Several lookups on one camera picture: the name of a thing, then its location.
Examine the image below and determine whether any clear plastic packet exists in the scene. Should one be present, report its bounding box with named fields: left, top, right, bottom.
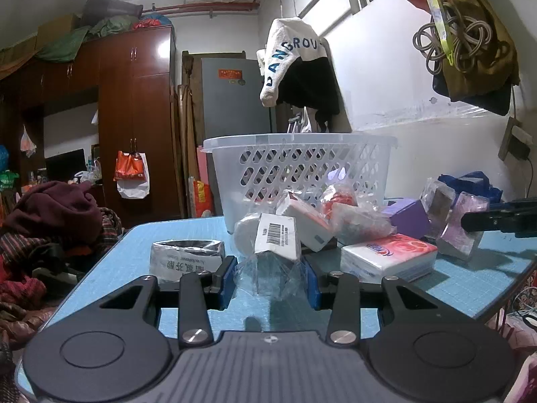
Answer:
left=234, top=252, right=305, bottom=301

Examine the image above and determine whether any white pack with black print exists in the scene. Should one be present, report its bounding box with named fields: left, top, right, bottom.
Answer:
left=149, top=239, right=226, bottom=282

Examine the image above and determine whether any blue plastic bag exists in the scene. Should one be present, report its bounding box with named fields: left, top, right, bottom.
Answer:
left=438, top=171, right=503, bottom=204

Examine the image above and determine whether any white red box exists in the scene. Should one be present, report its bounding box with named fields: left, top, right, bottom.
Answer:
left=276, top=191, right=333, bottom=252

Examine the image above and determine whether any red white tissue pack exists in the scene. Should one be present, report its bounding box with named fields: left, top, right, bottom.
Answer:
left=340, top=234, right=438, bottom=284

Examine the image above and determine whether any pink wrapped packet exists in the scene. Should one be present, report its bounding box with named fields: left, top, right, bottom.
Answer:
left=420, top=177, right=490, bottom=261

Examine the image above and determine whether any white barcode box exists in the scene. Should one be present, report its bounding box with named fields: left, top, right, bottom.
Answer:
left=254, top=214, right=301, bottom=261

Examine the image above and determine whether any purple box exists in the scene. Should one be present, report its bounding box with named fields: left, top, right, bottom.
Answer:
left=382, top=197, right=431, bottom=239

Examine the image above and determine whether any white plastic laundry basket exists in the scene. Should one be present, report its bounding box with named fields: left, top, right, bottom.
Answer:
left=203, top=132, right=397, bottom=233

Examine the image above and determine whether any orange white plastic bag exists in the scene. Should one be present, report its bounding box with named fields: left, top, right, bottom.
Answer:
left=114, top=151, right=150, bottom=200

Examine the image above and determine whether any maroon clothes pile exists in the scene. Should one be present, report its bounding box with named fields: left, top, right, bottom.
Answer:
left=1, top=181, right=124, bottom=310

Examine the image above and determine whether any grey metal door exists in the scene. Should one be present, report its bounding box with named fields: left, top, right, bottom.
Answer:
left=201, top=57, right=275, bottom=139

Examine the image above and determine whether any white black hanging jacket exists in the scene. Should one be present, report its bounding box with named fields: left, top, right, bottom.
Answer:
left=257, top=17, right=340, bottom=127

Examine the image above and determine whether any dark red wooden wardrobe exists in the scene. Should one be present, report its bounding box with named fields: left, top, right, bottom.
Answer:
left=1, top=26, right=186, bottom=227

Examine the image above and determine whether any hanging brown bag with cords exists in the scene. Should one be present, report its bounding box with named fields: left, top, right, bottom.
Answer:
left=412, top=0, right=520, bottom=117

